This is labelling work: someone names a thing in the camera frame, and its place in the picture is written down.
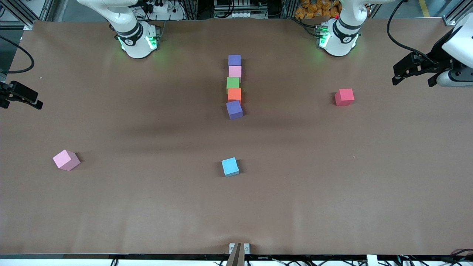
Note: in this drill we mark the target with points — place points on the red foam cube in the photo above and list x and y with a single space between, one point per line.
344 96

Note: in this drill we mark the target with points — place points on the aluminium profile post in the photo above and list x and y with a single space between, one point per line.
372 260

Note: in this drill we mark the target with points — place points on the orange foam cube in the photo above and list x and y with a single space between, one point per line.
234 94

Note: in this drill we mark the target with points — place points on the aluminium frame profile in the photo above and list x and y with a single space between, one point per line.
458 9
26 14

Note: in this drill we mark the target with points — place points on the orange plastic bags pile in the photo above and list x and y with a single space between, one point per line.
314 9

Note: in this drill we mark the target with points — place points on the green foam cube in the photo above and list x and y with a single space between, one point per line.
232 83

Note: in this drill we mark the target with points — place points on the small metal bracket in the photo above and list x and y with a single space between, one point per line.
247 248

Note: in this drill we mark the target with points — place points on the metal equipment rack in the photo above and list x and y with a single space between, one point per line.
240 9

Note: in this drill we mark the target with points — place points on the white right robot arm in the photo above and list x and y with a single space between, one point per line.
135 40

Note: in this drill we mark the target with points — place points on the purple foam cube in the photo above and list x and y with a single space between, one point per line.
234 109
234 60

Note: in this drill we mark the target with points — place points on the brown table mat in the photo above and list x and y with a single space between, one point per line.
147 203

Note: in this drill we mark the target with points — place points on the white power strip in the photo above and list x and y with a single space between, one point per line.
160 7

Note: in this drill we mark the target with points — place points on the pink foam cube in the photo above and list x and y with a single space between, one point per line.
235 71
66 159

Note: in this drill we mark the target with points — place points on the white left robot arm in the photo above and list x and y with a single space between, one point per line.
342 37

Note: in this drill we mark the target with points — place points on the cyan foam cube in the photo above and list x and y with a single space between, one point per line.
230 166

